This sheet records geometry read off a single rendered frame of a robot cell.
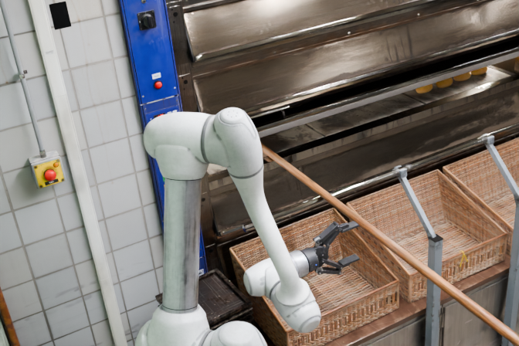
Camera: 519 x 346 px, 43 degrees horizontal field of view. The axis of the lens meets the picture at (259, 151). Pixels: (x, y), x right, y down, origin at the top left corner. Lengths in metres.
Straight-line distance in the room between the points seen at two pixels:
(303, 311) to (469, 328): 1.43
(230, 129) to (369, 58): 1.34
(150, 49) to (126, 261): 0.88
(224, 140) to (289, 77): 1.06
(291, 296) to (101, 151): 0.94
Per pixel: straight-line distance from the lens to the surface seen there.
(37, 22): 2.27
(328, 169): 2.99
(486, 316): 1.99
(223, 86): 2.58
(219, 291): 2.67
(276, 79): 2.67
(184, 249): 1.81
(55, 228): 2.56
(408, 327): 2.94
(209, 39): 2.48
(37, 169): 2.36
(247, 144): 1.69
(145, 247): 2.72
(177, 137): 1.74
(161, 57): 2.39
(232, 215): 2.80
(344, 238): 3.07
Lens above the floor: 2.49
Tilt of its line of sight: 27 degrees down
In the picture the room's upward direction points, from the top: 6 degrees counter-clockwise
